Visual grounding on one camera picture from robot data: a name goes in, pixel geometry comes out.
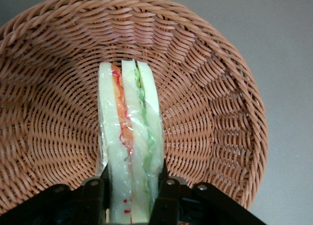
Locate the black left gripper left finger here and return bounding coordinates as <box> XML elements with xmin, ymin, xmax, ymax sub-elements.
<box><xmin>80</xmin><ymin>165</ymin><xmax>112</xmax><ymax>225</ymax></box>

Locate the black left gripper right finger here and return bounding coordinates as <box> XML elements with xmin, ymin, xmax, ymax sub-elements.
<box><xmin>148</xmin><ymin>158</ymin><xmax>182</xmax><ymax>225</ymax></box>

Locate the triangle sandwich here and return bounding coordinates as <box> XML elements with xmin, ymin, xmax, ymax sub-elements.
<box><xmin>96</xmin><ymin>59</ymin><xmax>164</xmax><ymax>223</ymax></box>

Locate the brown round wicker basket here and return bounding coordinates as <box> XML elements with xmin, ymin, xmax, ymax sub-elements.
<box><xmin>0</xmin><ymin>0</ymin><xmax>268</xmax><ymax>212</ymax></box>

